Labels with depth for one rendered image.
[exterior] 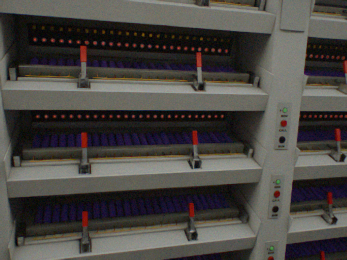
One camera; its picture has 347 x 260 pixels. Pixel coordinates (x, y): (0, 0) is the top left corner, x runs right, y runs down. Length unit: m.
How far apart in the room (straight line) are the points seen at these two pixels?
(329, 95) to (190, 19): 0.43
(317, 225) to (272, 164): 0.26
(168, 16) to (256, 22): 0.22
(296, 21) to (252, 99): 0.22
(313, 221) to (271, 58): 0.50
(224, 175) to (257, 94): 0.22
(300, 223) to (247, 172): 0.26
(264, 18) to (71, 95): 0.48
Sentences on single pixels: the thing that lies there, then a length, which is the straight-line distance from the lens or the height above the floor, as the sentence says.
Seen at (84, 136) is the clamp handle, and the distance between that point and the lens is 0.77.
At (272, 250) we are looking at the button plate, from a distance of 1.00.
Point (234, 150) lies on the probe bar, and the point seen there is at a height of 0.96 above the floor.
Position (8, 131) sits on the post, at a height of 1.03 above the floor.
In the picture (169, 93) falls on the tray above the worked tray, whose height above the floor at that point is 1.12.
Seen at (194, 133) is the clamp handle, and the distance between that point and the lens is 0.81.
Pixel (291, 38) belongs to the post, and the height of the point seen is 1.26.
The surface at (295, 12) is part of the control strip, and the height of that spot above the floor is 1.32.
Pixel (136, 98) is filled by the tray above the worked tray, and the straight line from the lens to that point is 0.74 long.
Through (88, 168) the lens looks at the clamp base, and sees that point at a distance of 0.75.
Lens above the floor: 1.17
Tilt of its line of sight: 10 degrees down
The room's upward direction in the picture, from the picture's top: 2 degrees clockwise
